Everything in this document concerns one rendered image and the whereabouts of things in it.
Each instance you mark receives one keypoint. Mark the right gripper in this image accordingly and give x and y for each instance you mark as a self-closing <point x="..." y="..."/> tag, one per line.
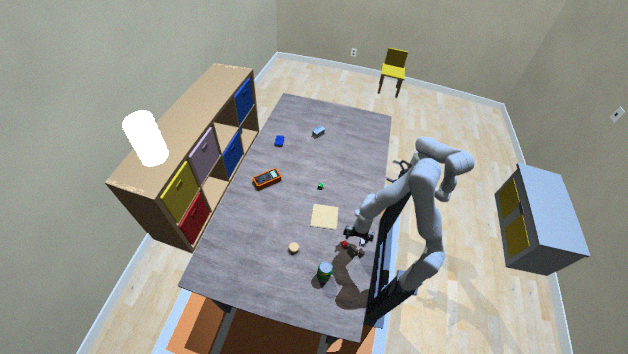
<point x="403" y="171"/>

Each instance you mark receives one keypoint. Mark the green soda can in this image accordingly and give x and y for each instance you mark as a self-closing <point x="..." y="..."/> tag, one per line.
<point x="324" y="271"/>

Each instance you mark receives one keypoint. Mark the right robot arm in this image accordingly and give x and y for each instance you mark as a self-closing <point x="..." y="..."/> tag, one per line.
<point x="458" y="163"/>

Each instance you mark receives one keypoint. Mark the orange digital multimeter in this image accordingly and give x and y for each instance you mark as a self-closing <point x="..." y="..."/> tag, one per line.
<point x="267" y="178"/>

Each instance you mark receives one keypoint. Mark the beige flat mat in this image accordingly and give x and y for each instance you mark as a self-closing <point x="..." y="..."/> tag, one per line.
<point x="324" y="216"/>

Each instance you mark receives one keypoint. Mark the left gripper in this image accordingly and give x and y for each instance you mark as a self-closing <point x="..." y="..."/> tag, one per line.
<point x="355" y="233"/>

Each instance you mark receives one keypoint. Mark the tan short cylinder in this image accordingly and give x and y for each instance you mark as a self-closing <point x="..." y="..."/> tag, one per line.
<point x="294" y="247"/>

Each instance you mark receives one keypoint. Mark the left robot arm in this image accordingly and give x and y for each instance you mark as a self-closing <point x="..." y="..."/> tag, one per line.
<point x="423" y="179"/>

